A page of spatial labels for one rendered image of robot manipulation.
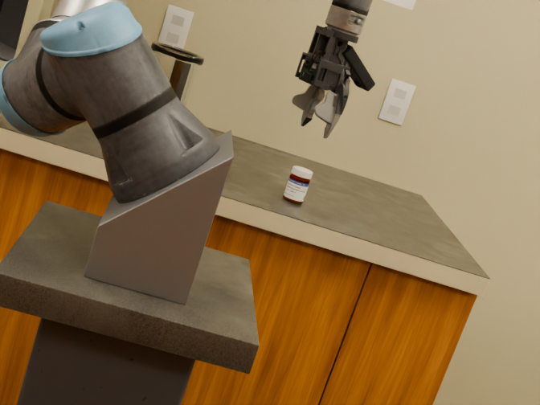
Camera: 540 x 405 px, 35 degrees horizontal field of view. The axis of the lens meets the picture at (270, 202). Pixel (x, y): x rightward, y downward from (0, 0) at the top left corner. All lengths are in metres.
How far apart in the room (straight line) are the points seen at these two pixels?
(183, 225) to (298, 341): 0.79
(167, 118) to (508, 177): 1.57
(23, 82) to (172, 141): 0.23
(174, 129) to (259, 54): 1.29
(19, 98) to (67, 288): 0.29
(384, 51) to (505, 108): 0.37
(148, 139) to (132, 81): 0.07
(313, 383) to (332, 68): 0.65
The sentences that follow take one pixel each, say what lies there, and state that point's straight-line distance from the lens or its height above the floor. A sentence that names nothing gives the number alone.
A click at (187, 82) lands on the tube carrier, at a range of 1.74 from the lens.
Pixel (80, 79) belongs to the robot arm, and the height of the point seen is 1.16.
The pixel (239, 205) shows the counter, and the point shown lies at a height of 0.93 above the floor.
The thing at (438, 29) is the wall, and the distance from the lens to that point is 2.40.
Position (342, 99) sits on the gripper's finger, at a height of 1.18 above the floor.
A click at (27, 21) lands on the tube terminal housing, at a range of 1.97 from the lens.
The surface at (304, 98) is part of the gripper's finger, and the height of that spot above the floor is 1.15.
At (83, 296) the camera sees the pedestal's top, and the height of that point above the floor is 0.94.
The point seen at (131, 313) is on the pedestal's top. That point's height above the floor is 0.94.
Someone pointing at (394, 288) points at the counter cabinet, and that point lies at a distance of 1.78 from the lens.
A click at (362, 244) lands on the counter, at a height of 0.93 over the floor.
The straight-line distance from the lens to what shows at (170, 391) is 1.13.
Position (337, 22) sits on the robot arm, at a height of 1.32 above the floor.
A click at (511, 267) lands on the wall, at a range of 2.59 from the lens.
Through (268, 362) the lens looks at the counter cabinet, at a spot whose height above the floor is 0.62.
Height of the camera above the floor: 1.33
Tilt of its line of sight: 13 degrees down
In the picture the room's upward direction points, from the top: 19 degrees clockwise
